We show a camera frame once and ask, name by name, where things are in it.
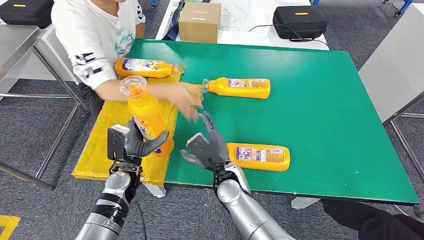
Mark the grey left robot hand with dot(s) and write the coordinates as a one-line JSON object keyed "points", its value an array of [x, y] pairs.
{"points": [[139, 147]]}

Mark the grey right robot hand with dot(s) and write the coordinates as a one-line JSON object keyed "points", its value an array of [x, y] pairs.
{"points": [[220, 145]]}

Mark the person's right hand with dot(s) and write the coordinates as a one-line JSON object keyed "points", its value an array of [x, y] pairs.
{"points": [[185, 97]]}

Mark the orange detergent bottle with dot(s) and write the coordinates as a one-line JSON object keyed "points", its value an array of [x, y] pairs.
{"points": [[145, 112], [145, 68], [238, 88], [261, 157]]}

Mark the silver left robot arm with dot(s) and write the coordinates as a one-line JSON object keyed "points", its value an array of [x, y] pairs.
{"points": [[109, 205]]}

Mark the person's left forearm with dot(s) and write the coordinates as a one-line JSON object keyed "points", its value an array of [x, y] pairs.
{"points": [[140, 30]]}

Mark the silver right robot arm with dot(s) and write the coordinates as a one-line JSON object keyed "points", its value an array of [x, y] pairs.
{"points": [[248, 212]]}

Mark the person's right forearm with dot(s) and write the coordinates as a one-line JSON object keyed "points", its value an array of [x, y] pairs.
{"points": [[109, 91]]}

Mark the yellow taped mat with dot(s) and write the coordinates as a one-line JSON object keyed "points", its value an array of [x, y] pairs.
{"points": [[99, 149]]}

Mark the white table leg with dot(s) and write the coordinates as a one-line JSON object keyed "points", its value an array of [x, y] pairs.
{"points": [[304, 203], [155, 190]]}

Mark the dark blue folder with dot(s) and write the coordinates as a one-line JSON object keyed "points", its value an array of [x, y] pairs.
{"points": [[174, 28]]}

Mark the cardboard box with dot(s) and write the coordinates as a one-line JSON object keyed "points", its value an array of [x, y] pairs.
{"points": [[199, 23]]}

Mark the white table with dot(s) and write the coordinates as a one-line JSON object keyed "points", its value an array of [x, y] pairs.
{"points": [[251, 36]]}

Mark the green table mat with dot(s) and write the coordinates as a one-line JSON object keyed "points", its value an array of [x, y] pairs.
{"points": [[314, 109]]}

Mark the person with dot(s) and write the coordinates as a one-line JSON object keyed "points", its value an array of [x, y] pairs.
{"points": [[92, 36]]}

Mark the black carrying case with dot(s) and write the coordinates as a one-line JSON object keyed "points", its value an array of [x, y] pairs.
{"points": [[26, 13], [299, 22]]}

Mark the black fabric object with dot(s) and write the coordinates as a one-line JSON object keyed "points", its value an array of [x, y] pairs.
{"points": [[381, 225]]}

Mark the light grey table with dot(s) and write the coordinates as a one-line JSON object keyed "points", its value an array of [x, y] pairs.
{"points": [[391, 66]]}

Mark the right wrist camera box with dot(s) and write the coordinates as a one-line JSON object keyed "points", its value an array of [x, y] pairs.
{"points": [[200, 147]]}

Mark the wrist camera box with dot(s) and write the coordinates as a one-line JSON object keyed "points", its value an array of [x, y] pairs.
{"points": [[116, 142], [200, 147]]}

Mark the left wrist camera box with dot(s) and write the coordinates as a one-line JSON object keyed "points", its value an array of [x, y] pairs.
{"points": [[116, 142]]}

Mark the steel frame table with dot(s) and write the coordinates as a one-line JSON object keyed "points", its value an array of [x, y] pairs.
{"points": [[13, 46]]}

